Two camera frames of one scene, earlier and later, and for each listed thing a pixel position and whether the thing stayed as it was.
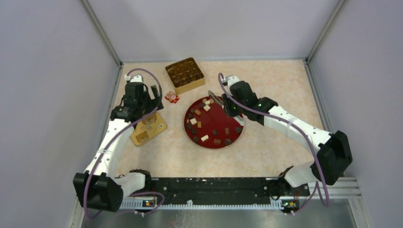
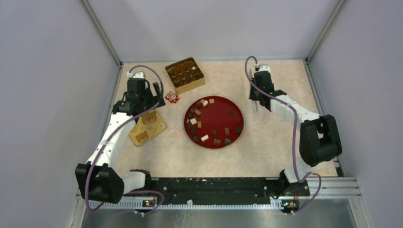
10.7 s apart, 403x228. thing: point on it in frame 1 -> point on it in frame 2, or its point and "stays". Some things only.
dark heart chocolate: [238, 129] stays
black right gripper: [226, 101] -> [252, 96]
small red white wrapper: [172, 97] stays
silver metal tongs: [212, 95] -> [254, 101]
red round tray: [208, 125] stays
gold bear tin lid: [147, 128] stays
